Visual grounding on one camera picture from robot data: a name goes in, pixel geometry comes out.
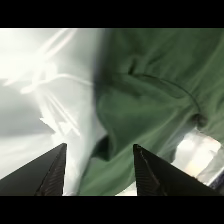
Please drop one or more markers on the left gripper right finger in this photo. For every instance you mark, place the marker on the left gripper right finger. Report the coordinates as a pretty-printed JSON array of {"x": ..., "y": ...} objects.
[{"x": 156, "y": 176}]

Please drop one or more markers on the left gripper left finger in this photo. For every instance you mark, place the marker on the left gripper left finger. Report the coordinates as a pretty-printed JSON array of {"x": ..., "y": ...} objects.
[{"x": 40, "y": 176}]

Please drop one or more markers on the dark green shirt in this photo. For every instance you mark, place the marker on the dark green shirt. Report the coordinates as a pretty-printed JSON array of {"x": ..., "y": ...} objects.
[{"x": 150, "y": 110}]

